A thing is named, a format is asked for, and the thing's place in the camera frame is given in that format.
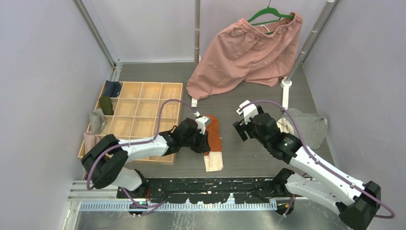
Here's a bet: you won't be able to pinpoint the pink rolled underwear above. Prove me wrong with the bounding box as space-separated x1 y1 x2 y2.
83 131 100 154

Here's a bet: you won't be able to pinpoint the metal rack pole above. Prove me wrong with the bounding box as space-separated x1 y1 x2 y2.
192 0 202 108
280 0 339 109

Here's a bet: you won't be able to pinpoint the beige underwear on table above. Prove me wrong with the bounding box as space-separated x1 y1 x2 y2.
277 118 294 135

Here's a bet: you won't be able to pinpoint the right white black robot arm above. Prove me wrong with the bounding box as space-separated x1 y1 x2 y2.
233 104 381 230

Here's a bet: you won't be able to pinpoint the grey rolled underwear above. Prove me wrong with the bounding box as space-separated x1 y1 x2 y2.
89 108 106 135

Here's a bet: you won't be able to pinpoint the slotted aluminium cable duct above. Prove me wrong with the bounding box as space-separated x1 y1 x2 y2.
79 200 277 211

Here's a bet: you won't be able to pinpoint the right metal rack pole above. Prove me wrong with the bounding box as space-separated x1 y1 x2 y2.
280 0 339 109

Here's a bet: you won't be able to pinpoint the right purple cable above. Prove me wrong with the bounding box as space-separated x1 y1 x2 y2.
239 100 396 219

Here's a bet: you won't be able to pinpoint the left aluminium frame post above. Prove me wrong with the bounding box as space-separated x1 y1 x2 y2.
73 0 123 81

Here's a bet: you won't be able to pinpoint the dark green rolled underwear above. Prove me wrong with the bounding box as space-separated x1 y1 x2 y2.
99 96 114 115

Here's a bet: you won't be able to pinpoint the navy rolled underwear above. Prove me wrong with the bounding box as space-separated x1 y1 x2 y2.
102 80 122 98

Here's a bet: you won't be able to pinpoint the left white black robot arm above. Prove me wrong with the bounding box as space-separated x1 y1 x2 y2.
81 116 211 198

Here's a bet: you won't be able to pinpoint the wooden compartment tray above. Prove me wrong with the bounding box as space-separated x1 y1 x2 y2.
78 80 184 165

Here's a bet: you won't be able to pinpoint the grey underwear on table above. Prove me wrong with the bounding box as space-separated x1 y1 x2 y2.
281 108 328 149

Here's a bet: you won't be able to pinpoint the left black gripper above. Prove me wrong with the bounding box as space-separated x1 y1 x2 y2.
181 127 211 154

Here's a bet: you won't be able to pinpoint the wrist white camera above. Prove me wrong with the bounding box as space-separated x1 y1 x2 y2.
236 100 259 124
193 111 211 135

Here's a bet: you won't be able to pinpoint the orange white underwear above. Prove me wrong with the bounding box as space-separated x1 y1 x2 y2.
203 115 224 172

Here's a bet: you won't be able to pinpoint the pink shorts on hanger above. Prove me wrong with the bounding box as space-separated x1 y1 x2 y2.
186 12 303 100

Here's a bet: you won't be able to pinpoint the centre metal rack pole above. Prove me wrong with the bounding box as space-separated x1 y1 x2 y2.
192 0 202 108

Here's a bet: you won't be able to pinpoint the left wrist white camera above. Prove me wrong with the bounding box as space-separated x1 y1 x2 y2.
193 111 211 135

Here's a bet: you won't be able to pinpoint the green clothes hanger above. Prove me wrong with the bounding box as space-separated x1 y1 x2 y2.
247 0 294 35

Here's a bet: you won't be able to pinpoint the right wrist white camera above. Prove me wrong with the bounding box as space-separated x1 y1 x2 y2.
236 100 259 124

